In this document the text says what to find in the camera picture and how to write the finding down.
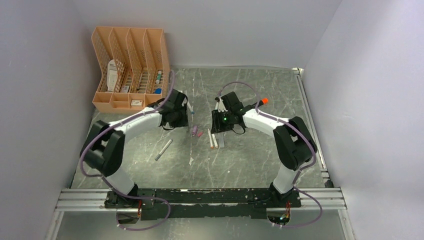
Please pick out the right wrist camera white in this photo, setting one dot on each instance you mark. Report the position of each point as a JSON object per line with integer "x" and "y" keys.
{"x": 222, "y": 107}

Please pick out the orange file organizer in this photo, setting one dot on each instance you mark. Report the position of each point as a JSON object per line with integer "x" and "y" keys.
{"x": 138, "y": 54}

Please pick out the white packet in organizer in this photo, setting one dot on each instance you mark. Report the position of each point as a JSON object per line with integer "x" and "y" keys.
{"x": 112, "y": 75}

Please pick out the black base frame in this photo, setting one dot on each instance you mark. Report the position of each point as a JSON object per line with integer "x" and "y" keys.
{"x": 155, "y": 204}

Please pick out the small box in tray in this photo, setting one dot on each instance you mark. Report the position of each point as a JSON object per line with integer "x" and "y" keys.
{"x": 136, "y": 103}

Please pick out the green white tube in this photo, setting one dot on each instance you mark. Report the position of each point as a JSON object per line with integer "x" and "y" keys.
{"x": 159, "y": 77}

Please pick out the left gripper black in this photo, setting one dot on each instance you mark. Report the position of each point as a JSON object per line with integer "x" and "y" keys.
{"x": 184, "y": 121}

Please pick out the white marker orange end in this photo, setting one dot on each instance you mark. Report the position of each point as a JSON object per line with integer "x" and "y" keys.
{"x": 210, "y": 139}

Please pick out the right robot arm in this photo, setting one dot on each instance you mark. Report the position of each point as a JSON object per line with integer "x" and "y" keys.
{"x": 294, "y": 143}

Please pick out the black orange highlighter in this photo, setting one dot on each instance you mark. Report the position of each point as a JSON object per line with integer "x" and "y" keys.
{"x": 259, "y": 103}

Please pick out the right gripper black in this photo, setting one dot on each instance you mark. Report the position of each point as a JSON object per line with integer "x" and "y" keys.
{"x": 217, "y": 125}

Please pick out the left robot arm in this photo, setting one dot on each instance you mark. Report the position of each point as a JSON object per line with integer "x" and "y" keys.
{"x": 103, "y": 149}

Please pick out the purple highlighter cap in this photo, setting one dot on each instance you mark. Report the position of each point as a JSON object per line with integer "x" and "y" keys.
{"x": 194, "y": 130}

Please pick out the white pen blue cap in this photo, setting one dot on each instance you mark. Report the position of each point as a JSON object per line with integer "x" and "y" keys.
{"x": 190, "y": 107}

